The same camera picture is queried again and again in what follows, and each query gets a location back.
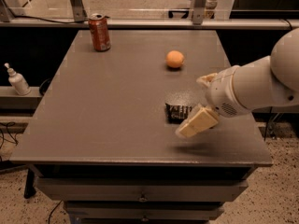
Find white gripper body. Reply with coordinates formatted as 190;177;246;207
206;65;249;118

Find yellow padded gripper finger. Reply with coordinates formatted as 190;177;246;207
196;73;217;88
176;105;219;138

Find black rxbar chocolate wrapper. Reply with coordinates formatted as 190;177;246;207
165;104;192;120

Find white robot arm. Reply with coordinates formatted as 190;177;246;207
176;29;299;138

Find orange fruit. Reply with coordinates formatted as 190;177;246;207
165;50;184;69

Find red soda can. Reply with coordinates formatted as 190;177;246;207
88;13;111;51

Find grey lower drawer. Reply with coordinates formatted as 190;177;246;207
64;202;223;220

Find grey drawer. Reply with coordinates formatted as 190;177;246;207
36;178;248;203
64;202;223;220

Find grey upper drawer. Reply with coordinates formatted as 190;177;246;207
36;178;248;203

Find white pump bottle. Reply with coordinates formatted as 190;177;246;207
5;63;31;96

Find black table leg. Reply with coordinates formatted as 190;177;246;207
23;170;36;199

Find right metal frame bracket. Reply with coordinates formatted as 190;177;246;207
192;0;206;25

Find metal frame bracket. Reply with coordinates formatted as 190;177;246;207
70;0;87;22
192;0;206;25

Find left metal frame bracket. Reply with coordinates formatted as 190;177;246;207
70;0;87;22

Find black floor cables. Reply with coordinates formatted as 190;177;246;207
0;121;20;163

